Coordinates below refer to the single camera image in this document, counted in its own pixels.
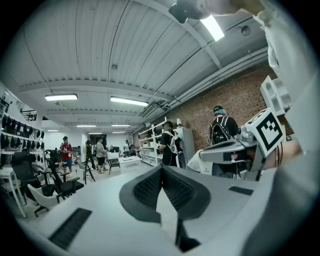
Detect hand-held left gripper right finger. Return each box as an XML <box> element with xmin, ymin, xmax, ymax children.
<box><xmin>162</xmin><ymin>166</ymin><xmax>260</xmax><ymax>255</ymax></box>

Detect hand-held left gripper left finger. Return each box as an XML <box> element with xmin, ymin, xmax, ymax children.
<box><xmin>22</xmin><ymin>166</ymin><xmax>177</xmax><ymax>256</ymax></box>

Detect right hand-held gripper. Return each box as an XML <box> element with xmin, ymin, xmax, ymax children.
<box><xmin>199</xmin><ymin>107</ymin><xmax>286</xmax><ymax>181</ymax></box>

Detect person's right forearm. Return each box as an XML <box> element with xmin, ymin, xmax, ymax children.
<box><xmin>262</xmin><ymin>141</ymin><xmax>305</xmax><ymax>171</ymax></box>

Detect white draped cloth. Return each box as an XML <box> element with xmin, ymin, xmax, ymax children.
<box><xmin>186</xmin><ymin>149</ymin><xmax>213</xmax><ymax>173</ymax></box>

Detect grey tall cabinet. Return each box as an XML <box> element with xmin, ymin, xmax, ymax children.
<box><xmin>173</xmin><ymin>126</ymin><xmax>196</xmax><ymax>169</ymax></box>

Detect black office chair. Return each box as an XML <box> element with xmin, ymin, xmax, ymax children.
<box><xmin>11</xmin><ymin>151</ymin><xmax>56</xmax><ymax>201</ymax></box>
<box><xmin>46</xmin><ymin>157</ymin><xmax>85</xmax><ymax>201</ymax></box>

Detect grey chair black legs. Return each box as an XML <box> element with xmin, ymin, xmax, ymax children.
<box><xmin>76</xmin><ymin>159</ymin><xmax>96</xmax><ymax>186</ymax></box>
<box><xmin>26</xmin><ymin>183</ymin><xmax>66</xmax><ymax>218</ymax></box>

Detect dark side table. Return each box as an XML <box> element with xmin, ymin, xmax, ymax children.
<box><xmin>106</xmin><ymin>158</ymin><xmax>121</xmax><ymax>176</ymax></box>

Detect white square table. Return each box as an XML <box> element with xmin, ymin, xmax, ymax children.
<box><xmin>118</xmin><ymin>155</ymin><xmax>143</xmax><ymax>175</ymax></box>

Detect white shelving unit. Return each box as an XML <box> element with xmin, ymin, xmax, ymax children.
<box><xmin>137</xmin><ymin>117</ymin><xmax>176</xmax><ymax>167</ymax></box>

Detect white arched cubby shelf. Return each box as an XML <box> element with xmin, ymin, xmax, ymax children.
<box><xmin>259</xmin><ymin>74</ymin><xmax>293</xmax><ymax>116</ymax></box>

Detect white ceiling pipe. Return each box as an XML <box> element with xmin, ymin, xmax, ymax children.
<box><xmin>154</xmin><ymin>46</ymin><xmax>270</xmax><ymax>111</ymax></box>

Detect white side desk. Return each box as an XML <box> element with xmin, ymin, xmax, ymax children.
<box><xmin>0</xmin><ymin>166</ymin><xmax>28</xmax><ymax>219</ymax></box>

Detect white display rack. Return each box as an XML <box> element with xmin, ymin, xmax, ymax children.
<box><xmin>0</xmin><ymin>94</ymin><xmax>46</xmax><ymax>171</ymax></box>

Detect person's white shirt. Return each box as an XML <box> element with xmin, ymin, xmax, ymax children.
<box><xmin>252</xmin><ymin>0</ymin><xmax>320</xmax><ymax>256</ymax></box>

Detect black stair railing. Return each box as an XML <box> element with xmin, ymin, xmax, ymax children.
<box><xmin>21</xmin><ymin>108</ymin><xmax>38</xmax><ymax>122</ymax></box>

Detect rows of black pouches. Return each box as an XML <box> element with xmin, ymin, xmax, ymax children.
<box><xmin>0</xmin><ymin>113</ymin><xmax>46</xmax><ymax>163</ymax></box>

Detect black head-worn camera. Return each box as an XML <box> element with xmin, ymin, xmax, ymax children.
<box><xmin>167</xmin><ymin>0</ymin><xmax>212</xmax><ymax>25</ymax></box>

